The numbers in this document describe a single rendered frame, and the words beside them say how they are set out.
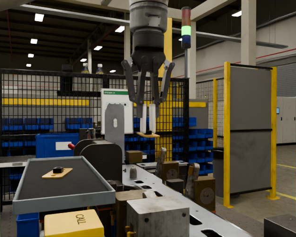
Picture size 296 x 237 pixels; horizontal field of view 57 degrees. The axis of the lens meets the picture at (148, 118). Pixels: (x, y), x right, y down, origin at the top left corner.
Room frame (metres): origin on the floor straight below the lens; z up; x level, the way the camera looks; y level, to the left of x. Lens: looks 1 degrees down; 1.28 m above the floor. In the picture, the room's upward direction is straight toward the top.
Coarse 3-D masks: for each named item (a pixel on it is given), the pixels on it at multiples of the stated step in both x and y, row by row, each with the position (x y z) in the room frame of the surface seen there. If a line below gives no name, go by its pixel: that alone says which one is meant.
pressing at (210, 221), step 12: (132, 180) 1.16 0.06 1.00; (144, 180) 1.16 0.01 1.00; (156, 180) 1.16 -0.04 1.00; (168, 192) 0.97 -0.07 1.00; (192, 204) 0.85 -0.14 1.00; (192, 216) 0.75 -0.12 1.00; (204, 216) 0.74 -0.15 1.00; (216, 216) 0.74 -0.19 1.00; (192, 228) 0.67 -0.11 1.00; (204, 228) 0.67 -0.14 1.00; (216, 228) 0.67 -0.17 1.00; (228, 228) 0.67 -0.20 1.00; (240, 228) 0.67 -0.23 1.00
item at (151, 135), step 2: (146, 130) 0.67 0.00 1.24; (148, 130) 0.67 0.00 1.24; (150, 130) 0.66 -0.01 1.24; (138, 132) 0.70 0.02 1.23; (146, 132) 0.65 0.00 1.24; (148, 132) 0.66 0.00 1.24; (150, 132) 0.66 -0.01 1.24; (140, 134) 0.65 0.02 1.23; (142, 134) 0.65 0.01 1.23; (144, 134) 0.65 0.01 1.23; (146, 134) 0.65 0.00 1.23; (148, 134) 0.65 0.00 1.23; (150, 134) 0.65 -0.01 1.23; (152, 134) 0.65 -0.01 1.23; (154, 134) 0.65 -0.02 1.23; (156, 134) 0.65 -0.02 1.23; (142, 136) 0.64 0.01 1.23; (144, 136) 0.62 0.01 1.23; (146, 136) 0.62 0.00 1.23; (148, 136) 0.62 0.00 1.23; (150, 136) 0.62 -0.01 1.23; (152, 136) 0.62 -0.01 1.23; (154, 136) 0.63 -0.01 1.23; (156, 136) 0.63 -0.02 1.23; (158, 136) 0.63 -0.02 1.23
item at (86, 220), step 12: (48, 216) 0.32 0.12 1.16; (60, 216) 0.32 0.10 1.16; (72, 216) 0.32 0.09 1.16; (84, 216) 0.32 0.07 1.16; (96, 216) 0.32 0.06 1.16; (48, 228) 0.28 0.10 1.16; (60, 228) 0.28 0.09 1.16; (72, 228) 0.28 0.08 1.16; (84, 228) 0.28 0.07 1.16; (96, 228) 0.29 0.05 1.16
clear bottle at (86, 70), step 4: (84, 64) 1.87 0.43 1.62; (84, 68) 1.87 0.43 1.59; (84, 72) 1.86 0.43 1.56; (88, 72) 1.87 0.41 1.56; (84, 80) 1.86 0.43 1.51; (88, 80) 1.87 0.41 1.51; (84, 84) 1.85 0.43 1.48; (88, 84) 1.87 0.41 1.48; (84, 88) 1.85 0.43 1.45; (88, 88) 1.87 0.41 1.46
